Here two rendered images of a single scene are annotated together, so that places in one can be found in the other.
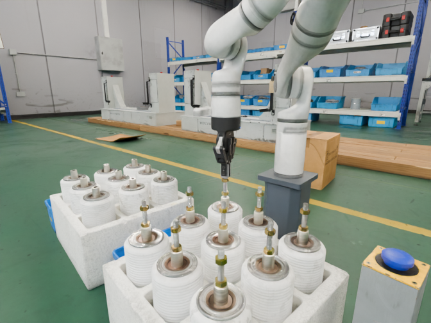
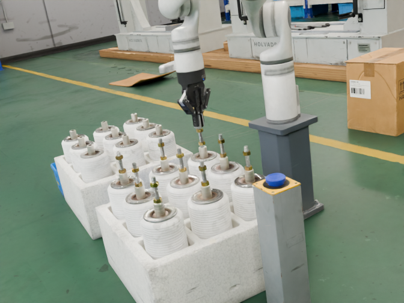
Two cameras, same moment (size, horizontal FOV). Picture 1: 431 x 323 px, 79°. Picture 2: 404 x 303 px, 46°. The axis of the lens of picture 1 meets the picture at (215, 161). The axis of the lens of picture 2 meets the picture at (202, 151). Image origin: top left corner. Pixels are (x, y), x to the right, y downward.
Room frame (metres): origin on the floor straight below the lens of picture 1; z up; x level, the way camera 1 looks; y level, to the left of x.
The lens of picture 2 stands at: (-0.54, -0.39, 0.72)
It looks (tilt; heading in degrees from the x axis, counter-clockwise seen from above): 20 degrees down; 17
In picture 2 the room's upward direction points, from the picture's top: 9 degrees counter-clockwise
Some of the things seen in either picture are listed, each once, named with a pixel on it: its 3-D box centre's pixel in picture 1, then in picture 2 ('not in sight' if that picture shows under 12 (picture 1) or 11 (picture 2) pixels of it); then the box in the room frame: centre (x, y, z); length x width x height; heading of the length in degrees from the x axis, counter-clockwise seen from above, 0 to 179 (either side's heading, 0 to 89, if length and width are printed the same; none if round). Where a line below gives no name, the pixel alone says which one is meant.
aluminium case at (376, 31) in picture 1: (367, 36); not in sight; (4.59, -2.45, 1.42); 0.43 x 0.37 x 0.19; 142
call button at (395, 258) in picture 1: (396, 260); (275, 181); (0.33, -0.27, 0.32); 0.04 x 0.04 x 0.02
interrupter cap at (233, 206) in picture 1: (224, 206); (204, 156); (0.66, -0.03, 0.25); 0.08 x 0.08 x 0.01
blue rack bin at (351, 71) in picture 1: (361, 70); not in sight; (4.64, -2.46, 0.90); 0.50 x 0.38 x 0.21; 137
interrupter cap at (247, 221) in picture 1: (258, 222); (225, 168); (0.58, -0.10, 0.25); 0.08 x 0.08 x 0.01
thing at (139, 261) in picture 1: (149, 273); (131, 213); (0.51, 0.15, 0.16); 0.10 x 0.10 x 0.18
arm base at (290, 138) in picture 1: (290, 148); (279, 91); (0.81, -0.24, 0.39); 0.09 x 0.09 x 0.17; 49
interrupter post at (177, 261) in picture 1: (177, 257); (140, 192); (0.42, 0.07, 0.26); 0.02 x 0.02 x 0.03
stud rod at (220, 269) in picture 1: (220, 271); (156, 192); (0.33, -0.01, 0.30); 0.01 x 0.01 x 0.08
